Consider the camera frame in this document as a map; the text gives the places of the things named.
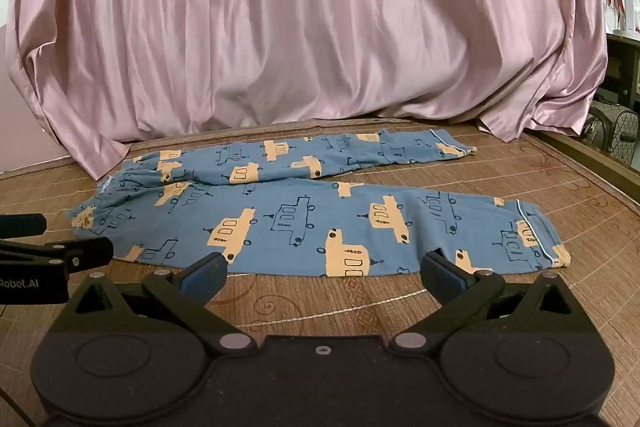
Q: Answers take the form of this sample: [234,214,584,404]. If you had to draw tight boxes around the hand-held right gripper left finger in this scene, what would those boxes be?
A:
[52,251,257,356]

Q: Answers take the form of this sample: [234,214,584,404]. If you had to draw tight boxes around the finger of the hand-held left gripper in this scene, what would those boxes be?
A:
[0,213,49,239]
[0,236,114,270]

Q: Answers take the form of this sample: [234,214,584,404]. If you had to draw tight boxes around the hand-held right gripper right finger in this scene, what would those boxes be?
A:
[389,251,594,354]

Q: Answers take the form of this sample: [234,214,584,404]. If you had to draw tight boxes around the blue car print pants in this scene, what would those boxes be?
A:
[67,128,572,281]

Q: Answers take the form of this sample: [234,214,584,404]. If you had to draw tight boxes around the beige patterned bag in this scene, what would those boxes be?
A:
[587,103,616,152]

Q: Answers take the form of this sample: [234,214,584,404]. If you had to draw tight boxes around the lattice patterned bag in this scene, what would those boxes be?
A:
[606,107,640,156]

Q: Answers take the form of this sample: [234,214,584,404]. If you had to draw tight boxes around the pink satin bed sheet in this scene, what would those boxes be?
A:
[5,0,609,180]

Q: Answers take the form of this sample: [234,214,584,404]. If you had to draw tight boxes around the wooden bed frame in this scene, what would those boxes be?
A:
[536,128,640,204]

